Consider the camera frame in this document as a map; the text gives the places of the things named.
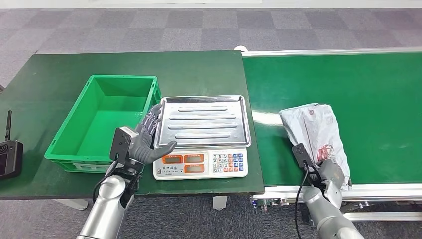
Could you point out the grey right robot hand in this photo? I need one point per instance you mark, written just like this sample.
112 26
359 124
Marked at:
331 173

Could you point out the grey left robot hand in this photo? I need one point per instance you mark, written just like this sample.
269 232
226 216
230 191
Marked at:
141 146

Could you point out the grey plastic mailer package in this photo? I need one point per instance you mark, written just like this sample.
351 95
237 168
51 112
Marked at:
313 128

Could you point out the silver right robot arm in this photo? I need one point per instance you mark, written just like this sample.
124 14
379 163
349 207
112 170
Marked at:
326 217

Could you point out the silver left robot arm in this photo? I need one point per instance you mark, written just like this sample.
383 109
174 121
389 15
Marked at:
105 207

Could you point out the green conveyor belt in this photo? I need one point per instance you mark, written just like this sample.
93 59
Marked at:
346 82

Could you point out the green plastic crate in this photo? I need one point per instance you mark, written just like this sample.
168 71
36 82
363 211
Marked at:
99 115

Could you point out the white electronic scale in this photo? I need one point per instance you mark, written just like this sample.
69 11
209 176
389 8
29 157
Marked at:
197 165

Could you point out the black radio with antenna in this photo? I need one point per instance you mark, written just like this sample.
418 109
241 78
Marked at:
10 158

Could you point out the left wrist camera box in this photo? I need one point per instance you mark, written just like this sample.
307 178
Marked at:
120 143

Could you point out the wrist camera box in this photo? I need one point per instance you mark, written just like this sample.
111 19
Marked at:
300 153
120 143

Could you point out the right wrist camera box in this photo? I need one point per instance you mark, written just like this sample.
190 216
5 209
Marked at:
300 153

